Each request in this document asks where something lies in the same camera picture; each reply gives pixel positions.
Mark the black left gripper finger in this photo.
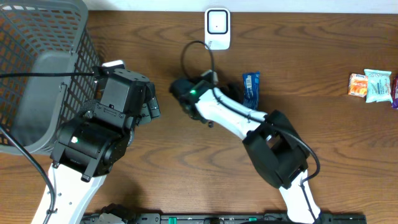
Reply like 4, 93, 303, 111
138, 97, 160, 125
146, 82, 155, 100

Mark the blue Oreo cookie pack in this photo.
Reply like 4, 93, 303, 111
243, 71, 260, 110

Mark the small orange snack box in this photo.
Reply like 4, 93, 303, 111
348, 73, 368, 97

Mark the teal green snack packet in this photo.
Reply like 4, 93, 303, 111
364, 68, 392, 103

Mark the red purple snack packet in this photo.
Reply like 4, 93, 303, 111
392, 75, 398, 110

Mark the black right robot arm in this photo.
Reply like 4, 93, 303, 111
169, 79, 321, 223

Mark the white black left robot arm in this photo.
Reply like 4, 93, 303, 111
32, 67, 160, 223

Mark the grey plastic mesh basket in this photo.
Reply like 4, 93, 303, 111
1, 0, 101, 155

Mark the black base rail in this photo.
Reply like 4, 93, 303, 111
80, 203, 368, 224

